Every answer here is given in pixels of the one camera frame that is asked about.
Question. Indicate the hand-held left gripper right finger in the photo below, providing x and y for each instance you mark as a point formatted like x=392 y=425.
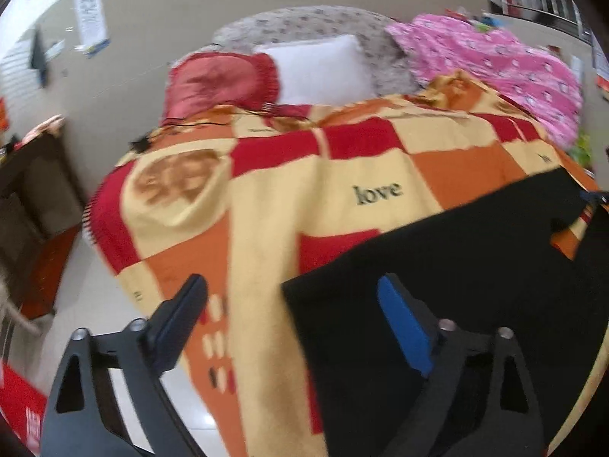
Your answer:
x=404 y=323

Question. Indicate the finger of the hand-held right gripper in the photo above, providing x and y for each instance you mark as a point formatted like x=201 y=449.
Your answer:
x=597 y=196

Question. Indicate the red satin pillow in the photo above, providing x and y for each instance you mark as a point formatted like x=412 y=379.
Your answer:
x=214 y=81

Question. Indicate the black pants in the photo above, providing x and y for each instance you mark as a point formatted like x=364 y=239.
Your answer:
x=476 y=271

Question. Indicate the grey patterned headboard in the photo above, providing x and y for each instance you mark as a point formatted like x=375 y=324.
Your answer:
x=304 y=24

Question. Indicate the checkered red orange blanket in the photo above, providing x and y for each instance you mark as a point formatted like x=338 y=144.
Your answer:
x=285 y=185

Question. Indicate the green printed cloth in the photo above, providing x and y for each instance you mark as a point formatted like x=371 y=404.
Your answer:
x=581 y=150

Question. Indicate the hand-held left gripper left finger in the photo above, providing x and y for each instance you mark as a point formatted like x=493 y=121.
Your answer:
x=170 y=326

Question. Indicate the white wall notice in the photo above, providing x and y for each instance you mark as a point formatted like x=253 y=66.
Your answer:
x=91 y=16

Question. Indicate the pink printed quilt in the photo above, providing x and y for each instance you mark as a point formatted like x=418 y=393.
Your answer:
x=499 y=64

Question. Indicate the dark wooden cabinet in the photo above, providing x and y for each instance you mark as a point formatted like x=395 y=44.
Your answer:
x=33 y=200

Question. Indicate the white pillow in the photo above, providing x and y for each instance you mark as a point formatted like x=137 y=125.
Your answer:
x=319 y=69

